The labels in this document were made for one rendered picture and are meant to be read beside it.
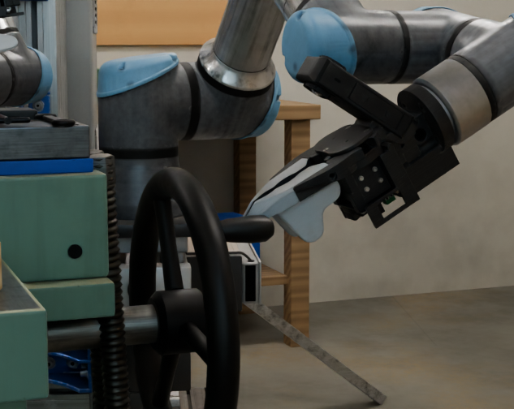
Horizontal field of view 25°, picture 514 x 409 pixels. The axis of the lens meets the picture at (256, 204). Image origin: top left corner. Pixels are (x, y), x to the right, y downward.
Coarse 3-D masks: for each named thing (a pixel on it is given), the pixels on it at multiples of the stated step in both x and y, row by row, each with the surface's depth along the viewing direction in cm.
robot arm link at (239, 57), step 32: (256, 0) 160; (224, 32) 166; (256, 32) 164; (192, 64) 173; (224, 64) 169; (256, 64) 168; (224, 96) 170; (256, 96) 171; (224, 128) 174; (256, 128) 176
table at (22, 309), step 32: (32, 288) 97; (64, 288) 98; (96, 288) 99; (0, 320) 75; (32, 320) 76; (64, 320) 98; (0, 352) 75; (32, 352) 76; (0, 384) 76; (32, 384) 76
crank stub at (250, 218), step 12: (252, 216) 105; (264, 216) 105; (228, 228) 103; (240, 228) 104; (252, 228) 104; (264, 228) 104; (228, 240) 104; (240, 240) 104; (252, 240) 104; (264, 240) 105
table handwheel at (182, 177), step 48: (144, 192) 115; (192, 192) 103; (144, 240) 119; (192, 240) 100; (144, 288) 121; (192, 288) 111; (48, 336) 105; (96, 336) 106; (144, 336) 108; (192, 336) 105; (144, 384) 120
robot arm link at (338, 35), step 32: (288, 0) 121; (320, 0) 118; (352, 0) 119; (288, 32) 118; (320, 32) 114; (352, 32) 115; (384, 32) 117; (288, 64) 118; (352, 64) 115; (384, 64) 117
